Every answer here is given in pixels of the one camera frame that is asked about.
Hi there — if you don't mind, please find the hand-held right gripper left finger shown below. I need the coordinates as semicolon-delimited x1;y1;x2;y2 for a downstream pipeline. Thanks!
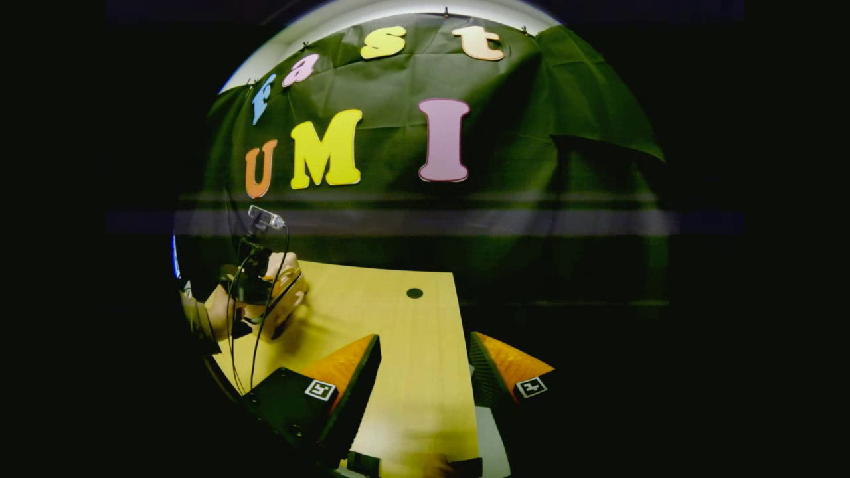
241;334;383;469

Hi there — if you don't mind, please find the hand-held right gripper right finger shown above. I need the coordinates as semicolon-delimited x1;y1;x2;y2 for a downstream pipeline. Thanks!
469;331;602;469

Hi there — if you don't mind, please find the beige suitcase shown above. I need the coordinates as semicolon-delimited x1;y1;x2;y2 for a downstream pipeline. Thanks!
205;251;310;343

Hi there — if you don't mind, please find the black backdrop cloth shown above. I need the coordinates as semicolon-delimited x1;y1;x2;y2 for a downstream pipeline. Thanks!
176;10;671;333

